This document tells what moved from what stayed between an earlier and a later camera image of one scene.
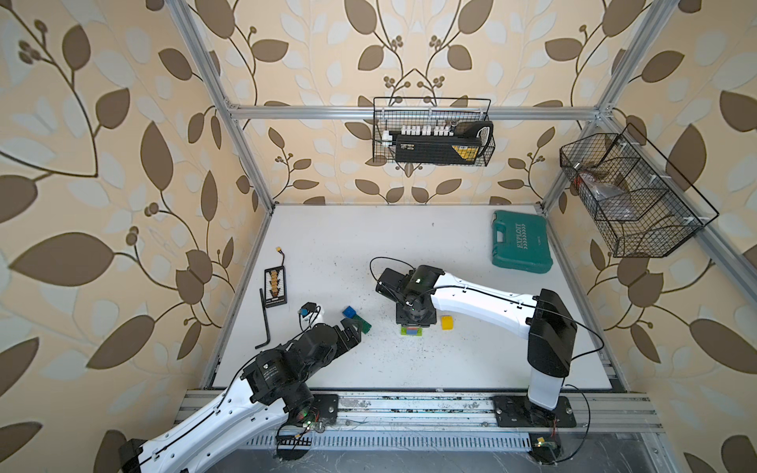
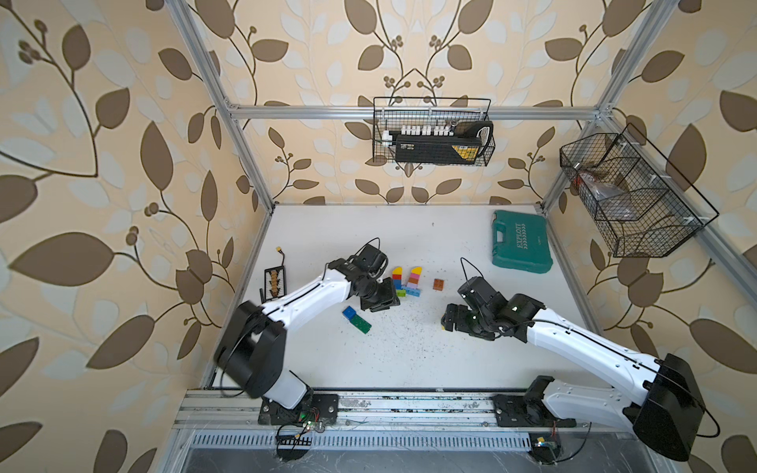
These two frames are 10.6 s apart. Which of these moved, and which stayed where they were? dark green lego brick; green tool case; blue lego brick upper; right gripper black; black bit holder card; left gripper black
Moved: right gripper black; left gripper black
Stayed: dark green lego brick; black bit holder card; blue lego brick upper; green tool case
